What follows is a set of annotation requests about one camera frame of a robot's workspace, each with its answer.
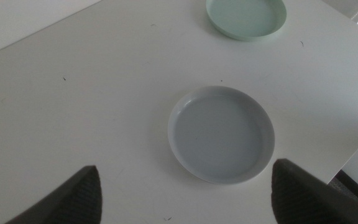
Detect grey shallow plastic bowl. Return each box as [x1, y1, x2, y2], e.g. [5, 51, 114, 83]
[167, 85, 276, 185]

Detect pale green shallow plastic bowl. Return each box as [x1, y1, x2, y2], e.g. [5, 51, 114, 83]
[205, 0, 288, 42]

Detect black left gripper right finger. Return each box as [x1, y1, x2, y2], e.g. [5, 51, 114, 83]
[270, 158, 358, 224]

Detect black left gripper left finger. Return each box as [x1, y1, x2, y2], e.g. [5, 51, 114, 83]
[4, 165, 103, 224]

